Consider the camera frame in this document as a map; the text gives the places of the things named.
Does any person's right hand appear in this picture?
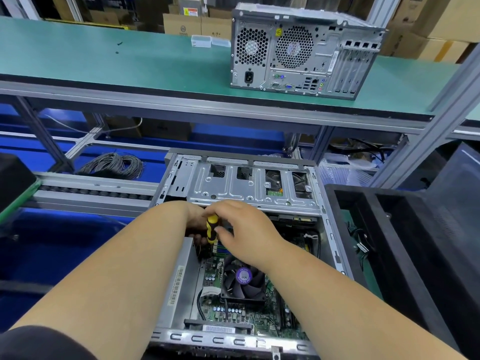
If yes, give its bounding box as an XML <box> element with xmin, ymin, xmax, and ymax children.
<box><xmin>204</xmin><ymin>200</ymin><xmax>290</xmax><ymax>271</ymax></box>

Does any person's left hand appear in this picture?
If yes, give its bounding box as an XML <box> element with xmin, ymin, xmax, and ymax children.
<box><xmin>180</xmin><ymin>202</ymin><xmax>219</xmax><ymax>256</ymax></box>

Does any yellow handled screwdriver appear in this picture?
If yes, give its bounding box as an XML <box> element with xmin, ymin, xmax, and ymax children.
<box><xmin>205</xmin><ymin>213</ymin><xmax>221</xmax><ymax>245</ymax></box>

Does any grey computer case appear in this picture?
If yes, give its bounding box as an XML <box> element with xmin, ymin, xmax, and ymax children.
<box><xmin>146</xmin><ymin>148</ymin><xmax>354</xmax><ymax>360</ymax></box>

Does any green motherboard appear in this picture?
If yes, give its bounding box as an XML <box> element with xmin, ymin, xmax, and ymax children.
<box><xmin>195</xmin><ymin>247</ymin><xmax>320</xmax><ymax>342</ymax></box>

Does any grey side panel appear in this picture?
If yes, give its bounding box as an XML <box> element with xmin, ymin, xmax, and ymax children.
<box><xmin>423</xmin><ymin>142</ymin><xmax>480</xmax><ymax>230</ymax></box>

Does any person's left forearm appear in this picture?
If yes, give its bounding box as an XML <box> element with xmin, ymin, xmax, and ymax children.
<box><xmin>11</xmin><ymin>202</ymin><xmax>207</xmax><ymax>360</ymax></box>

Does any person's right forearm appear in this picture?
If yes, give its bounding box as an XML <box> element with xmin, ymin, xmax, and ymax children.
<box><xmin>266</xmin><ymin>243</ymin><xmax>466</xmax><ymax>360</ymax></box>

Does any silver backed desktop computer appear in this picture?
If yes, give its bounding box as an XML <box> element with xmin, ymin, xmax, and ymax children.
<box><xmin>230</xmin><ymin>3</ymin><xmax>387</xmax><ymax>101</ymax></box>

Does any person's black left sleeve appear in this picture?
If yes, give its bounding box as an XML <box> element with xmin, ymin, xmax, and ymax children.
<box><xmin>0</xmin><ymin>324</ymin><xmax>99</xmax><ymax>360</ymax></box>

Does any silver power supply unit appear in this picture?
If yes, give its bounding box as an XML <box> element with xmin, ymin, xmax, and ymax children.
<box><xmin>153</xmin><ymin>236</ymin><xmax>198</xmax><ymax>335</ymax></box>

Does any empty black foam tray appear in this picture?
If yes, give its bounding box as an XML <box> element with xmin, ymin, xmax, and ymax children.
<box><xmin>324</xmin><ymin>183</ymin><xmax>480</xmax><ymax>360</ymax></box>

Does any small clear plastic box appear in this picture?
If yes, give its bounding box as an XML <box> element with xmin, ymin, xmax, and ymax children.
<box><xmin>191</xmin><ymin>35</ymin><xmax>232</xmax><ymax>50</ymax></box>

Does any black foam tray with boards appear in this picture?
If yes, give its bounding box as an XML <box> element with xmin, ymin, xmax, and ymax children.
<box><xmin>0</xmin><ymin>153</ymin><xmax>42</xmax><ymax>226</ymax></box>

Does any green upper shelf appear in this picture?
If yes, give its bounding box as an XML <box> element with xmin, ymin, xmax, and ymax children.
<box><xmin>0</xmin><ymin>16</ymin><xmax>480</xmax><ymax>140</ymax></box>

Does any brown cardboard box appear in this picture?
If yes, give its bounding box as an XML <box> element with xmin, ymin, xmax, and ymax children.
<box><xmin>162</xmin><ymin>0</ymin><xmax>234</xmax><ymax>40</ymax></box>

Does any stack of cardboard boxes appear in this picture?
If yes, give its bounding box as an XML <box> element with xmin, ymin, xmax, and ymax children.
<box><xmin>382</xmin><ymin>0</ymin><xmax>480</xmax><ymax>65</ymax></box>

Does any grey coiled cable bundle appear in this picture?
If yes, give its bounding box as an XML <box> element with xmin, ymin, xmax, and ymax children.
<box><xmin>78</xmin><ymin>152</ymin><xmax>145</xmax><ymax>179</ymax></box>

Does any grey roller conveyor rail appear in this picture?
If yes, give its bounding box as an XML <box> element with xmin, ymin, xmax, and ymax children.
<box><xmin>30</xmin><ymin>170</ymin><xmax>162</xmax><ymax>218</ymax></box>

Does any small black cable bundle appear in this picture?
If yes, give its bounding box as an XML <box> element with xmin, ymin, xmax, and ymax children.
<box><xmin>348</xmin><ymin>224</ymin><xmax>374</xmax><ymax>256</ymax></box>

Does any dark metal frame leg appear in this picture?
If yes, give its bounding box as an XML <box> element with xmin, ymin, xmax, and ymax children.
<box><xmin>11</xmin><ymin>97</ymin><xmax>76</xmax><ymax>173</ymax></box>

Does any aluminium frame post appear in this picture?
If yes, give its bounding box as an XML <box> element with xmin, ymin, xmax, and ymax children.
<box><xmin>371</xmin><ymin>44</ymin><xmax>480</xmax><ymax>191</ymax></box>
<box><xmin>367</xmin><ymin>0</ymin><xmax>402</xmax><ymax>29</ymax></box>

